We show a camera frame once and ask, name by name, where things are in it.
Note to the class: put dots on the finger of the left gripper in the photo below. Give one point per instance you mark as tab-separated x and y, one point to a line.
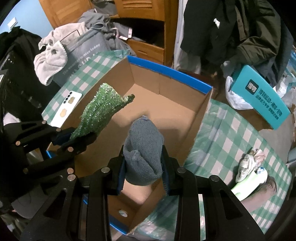
63	136
78	144

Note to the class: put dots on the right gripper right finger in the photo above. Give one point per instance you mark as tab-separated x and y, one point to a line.
180	182

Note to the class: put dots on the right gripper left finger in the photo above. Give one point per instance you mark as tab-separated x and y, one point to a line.
106	181

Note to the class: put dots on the small grey sock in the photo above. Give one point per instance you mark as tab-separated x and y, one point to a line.
142	151

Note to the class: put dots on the green bubble wrap piece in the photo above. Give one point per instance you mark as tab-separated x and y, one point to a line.
100	110

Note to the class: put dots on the light green foam sheet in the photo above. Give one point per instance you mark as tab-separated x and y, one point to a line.
244	188

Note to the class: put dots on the large grey sock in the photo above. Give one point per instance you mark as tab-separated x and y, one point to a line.
261	195

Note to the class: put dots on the white smartphone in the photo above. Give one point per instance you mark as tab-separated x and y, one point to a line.
67	106

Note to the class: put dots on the green checkered plastic tablecloth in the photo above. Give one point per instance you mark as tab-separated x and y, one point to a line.
208	137

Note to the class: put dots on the crumpled white plastic bag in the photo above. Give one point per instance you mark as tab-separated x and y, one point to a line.
250	162

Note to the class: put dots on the blue cardboard box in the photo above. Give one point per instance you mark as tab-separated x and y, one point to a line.
166	113

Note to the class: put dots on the white towel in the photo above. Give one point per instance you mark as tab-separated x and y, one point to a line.
54	56

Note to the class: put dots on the grey tote bag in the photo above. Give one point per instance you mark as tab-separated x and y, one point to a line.
79	51

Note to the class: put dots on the brown cardboard under box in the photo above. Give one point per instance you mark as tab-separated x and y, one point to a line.
257	121

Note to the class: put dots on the teal printed shoe box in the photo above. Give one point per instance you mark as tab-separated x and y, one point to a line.
255	90

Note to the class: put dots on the grey clothes pile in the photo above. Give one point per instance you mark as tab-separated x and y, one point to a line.
114	34

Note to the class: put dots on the blue plastic bag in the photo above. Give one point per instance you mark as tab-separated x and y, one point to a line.
285	88

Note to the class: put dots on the wooden louvered wardrobe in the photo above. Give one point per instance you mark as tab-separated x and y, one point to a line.
153	23

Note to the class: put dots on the hanging dark coats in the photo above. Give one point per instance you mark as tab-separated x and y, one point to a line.
225	35

